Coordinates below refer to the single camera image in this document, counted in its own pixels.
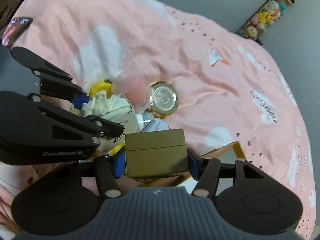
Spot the round gold compact mirror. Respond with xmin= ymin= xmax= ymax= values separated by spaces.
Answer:
xmin=146 ymin=81 xmax=180 ymax=118

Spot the clear jar with pink sponge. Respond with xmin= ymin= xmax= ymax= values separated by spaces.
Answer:
xmin=111 ymin=67 xmax=153 ymax=113

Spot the pink cloud-print bedsheet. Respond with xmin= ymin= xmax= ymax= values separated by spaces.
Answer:
xmin=16 ymin=0 xmax=316 ymax=239

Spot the small grey cream jar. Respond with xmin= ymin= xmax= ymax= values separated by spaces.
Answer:
xmin=136 ymin=112 xmax=155 ymax=131

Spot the white printed carton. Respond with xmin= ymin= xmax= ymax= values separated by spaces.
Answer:
xmin=98 ymin=94 xmax=141 ymax=153

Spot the dark shiny phone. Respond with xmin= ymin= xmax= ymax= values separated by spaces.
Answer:
xmin=2 ymin=17 xmax=33 ymax=48

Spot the gold cardboard box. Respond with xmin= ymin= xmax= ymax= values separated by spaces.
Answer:
xmin=125 ymin=129 xmax=188 ymax=179

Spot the white red mint tin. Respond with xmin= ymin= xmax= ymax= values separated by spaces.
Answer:
xmin=142 ymin=118 xmax=170 ymax=133

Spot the plush toy hanging column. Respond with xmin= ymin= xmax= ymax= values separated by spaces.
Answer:
xmin=236 ymin=0 xmax=295 ymax=46

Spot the yellow round container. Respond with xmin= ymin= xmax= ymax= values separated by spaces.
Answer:
xmin=89 ymin=80 xmax=113 ymax=98

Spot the white crumpled cloth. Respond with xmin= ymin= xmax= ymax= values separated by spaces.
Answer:
xmin=80 ymin=90 xmax=131 ymax=121

